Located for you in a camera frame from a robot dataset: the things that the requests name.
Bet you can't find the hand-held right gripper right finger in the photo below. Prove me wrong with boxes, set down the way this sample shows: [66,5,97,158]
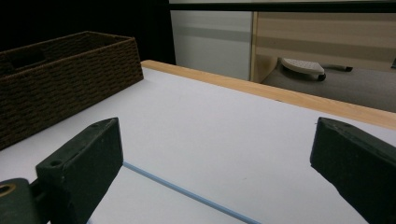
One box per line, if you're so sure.
[309,117,396,224]

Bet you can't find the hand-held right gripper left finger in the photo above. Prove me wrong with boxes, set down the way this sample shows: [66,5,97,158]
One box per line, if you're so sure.
[35,117,124,224]

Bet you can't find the brown woven basket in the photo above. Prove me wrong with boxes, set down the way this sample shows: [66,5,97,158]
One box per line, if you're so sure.
[0,31,145,151]

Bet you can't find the white chair base with castor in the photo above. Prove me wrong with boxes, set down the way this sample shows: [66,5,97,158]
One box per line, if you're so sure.
[278,57,354,82]

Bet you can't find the white cabinet panel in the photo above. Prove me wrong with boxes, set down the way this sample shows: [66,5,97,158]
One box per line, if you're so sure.
[170,10,254,82]

